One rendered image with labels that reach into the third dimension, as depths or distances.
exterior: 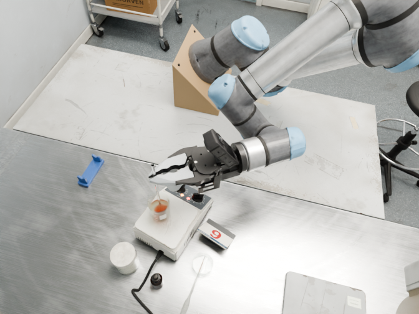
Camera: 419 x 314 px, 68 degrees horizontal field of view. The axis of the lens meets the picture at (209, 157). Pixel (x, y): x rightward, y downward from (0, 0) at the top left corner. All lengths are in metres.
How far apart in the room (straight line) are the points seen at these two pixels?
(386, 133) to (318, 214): 1.76
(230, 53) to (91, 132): 0.52
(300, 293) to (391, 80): 2.51
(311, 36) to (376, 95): 2.22
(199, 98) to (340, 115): 0.52
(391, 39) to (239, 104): 0.35
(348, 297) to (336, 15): 0.66
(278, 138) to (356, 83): 2.27
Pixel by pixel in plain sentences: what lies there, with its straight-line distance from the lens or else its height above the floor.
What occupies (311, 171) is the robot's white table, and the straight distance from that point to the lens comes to 1.04.
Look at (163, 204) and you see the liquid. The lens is 0.77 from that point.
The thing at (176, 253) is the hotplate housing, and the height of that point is 0.97.
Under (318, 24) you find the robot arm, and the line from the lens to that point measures 0.74.
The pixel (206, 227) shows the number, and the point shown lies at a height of 0.92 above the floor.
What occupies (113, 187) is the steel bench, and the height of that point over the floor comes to 0.90.
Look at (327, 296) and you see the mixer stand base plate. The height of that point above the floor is 0.91.
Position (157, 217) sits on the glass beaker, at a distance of 0.75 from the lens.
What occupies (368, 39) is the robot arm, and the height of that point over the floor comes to 1.31.
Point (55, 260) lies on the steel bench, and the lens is 0.91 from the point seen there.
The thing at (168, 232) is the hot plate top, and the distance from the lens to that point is 0.78.
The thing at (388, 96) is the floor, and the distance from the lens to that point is 2.96.
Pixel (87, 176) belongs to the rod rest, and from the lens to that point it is 0.98.
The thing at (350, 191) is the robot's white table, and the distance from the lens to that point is 1.05.
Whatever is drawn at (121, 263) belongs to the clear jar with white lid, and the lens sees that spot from 0.78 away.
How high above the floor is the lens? 1.71
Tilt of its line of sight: 55 degrees down
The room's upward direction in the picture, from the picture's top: 6 degrees clockwise
